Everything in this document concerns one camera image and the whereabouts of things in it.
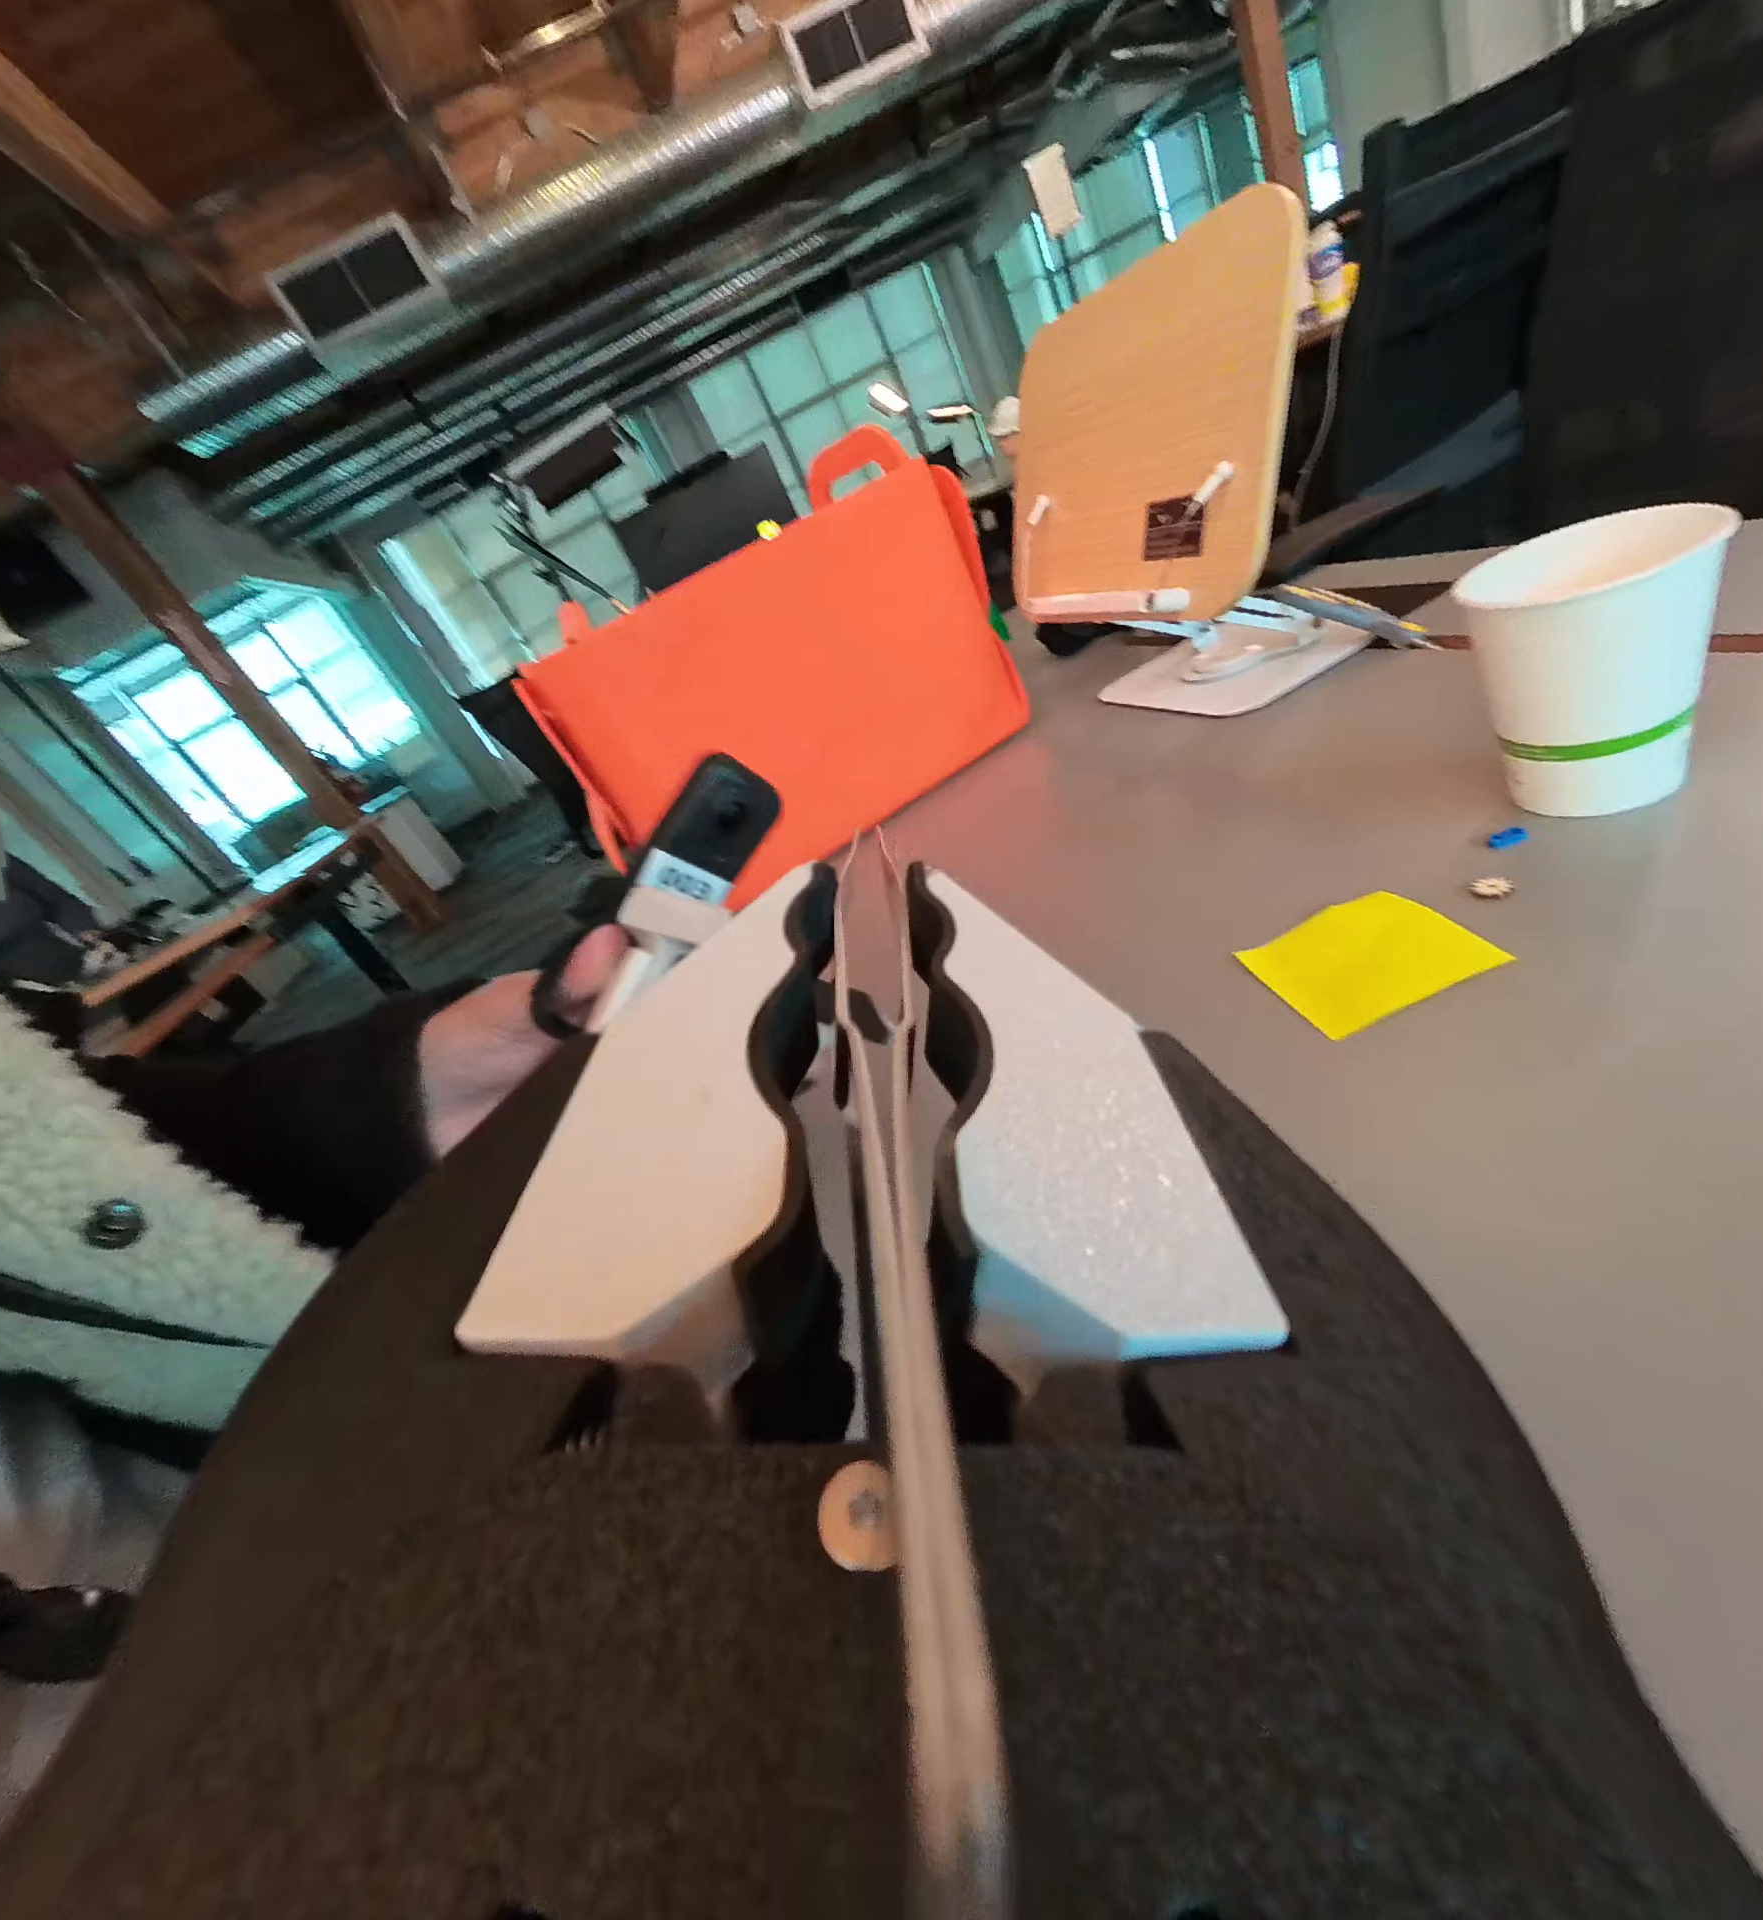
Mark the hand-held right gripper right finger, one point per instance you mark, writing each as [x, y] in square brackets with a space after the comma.
[1106, 1185]

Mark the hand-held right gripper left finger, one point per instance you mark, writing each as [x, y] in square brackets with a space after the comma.
[626, 1185]

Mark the long metal tweezers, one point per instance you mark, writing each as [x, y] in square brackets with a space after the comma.
[911, 1350]

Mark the white paper cup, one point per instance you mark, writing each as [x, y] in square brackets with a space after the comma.
[1602, 661]

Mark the person's left forearm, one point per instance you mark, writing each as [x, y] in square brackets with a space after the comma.
[266, 1112]

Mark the wood-edged standing desk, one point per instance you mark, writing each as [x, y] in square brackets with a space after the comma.
[221, 931]

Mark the person's left hand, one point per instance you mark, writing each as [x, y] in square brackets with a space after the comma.
[485, 1050]

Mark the orange felt storage bin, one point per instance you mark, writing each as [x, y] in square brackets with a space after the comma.
[821, 675]

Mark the white cabinet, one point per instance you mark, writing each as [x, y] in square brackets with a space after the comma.
[419, 843]

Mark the black monitor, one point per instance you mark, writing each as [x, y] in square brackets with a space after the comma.
[702, 518]

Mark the yellow sticky note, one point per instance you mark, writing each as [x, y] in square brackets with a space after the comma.
[1375, 961]

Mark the wooden book stand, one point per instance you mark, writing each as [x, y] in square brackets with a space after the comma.
[1151, 421]

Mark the white wipes container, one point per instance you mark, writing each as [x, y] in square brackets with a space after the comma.
[1327, 271]

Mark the black mesh office chair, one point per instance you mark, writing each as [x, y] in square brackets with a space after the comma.
[1676, 254]
[1436, 300]

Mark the wooden post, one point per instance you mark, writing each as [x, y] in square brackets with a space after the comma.
[1270, 90]

